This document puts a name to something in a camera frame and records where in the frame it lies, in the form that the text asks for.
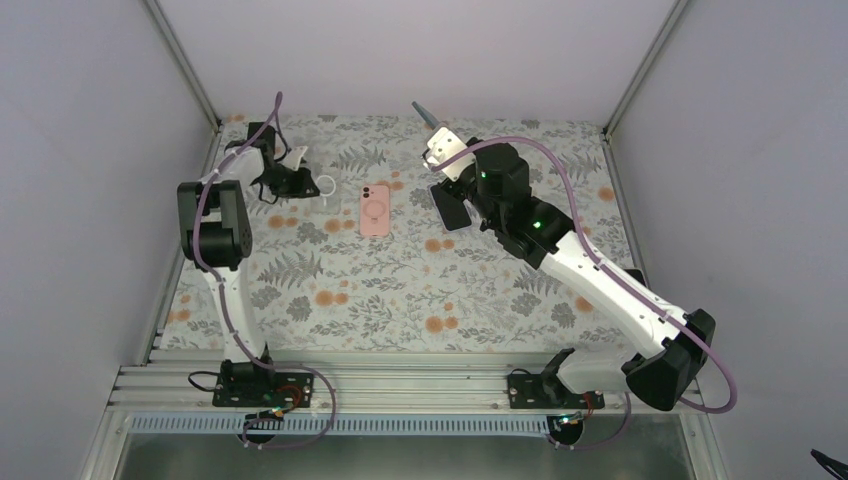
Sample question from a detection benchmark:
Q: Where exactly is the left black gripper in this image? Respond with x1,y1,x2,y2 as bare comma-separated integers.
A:
255,162,319,198

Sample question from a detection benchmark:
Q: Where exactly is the black phone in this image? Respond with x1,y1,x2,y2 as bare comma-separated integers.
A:
411,101,440,129
429,184,472,232

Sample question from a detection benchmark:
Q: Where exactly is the clear phone case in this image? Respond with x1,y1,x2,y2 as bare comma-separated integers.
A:
309,160,343,215

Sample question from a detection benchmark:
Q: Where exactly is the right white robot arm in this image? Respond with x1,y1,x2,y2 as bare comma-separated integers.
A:
422,133,715,411

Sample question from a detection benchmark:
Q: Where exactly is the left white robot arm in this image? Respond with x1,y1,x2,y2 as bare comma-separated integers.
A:
177,122,320,405

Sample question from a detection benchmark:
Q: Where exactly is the floral table mat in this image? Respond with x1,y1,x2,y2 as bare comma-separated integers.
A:
162,113,631,354

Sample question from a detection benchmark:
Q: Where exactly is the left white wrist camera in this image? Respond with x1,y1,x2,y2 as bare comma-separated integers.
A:
280,146,309,171

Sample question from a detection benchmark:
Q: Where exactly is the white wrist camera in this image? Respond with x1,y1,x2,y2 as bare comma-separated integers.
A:
280,146,309,171
423,125,476,181

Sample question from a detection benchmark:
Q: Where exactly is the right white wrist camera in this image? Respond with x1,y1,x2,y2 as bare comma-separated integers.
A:
423,125,476,181

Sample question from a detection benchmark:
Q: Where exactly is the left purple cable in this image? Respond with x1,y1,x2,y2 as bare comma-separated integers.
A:
182,91,339,453

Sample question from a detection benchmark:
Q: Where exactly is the purple cable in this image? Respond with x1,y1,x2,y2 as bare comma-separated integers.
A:
430,135,739,454
182,91,339,453

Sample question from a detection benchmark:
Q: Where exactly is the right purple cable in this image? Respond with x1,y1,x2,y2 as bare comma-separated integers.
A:
430,135,739,454

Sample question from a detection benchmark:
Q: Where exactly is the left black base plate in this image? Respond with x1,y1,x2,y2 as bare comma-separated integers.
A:
212,370,315,409

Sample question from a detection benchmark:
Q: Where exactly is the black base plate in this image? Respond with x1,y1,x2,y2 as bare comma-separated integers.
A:
212,370,315,409
506,369,605,410

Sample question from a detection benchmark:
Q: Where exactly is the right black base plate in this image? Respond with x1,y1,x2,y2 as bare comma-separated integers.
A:
506,369,605,410

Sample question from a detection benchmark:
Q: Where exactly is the grey slotted cable duct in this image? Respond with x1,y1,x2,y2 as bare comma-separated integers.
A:
126,412,548,437

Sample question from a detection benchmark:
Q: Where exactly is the aluminium rail frame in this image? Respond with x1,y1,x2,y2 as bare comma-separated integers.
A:
79,351,730,480

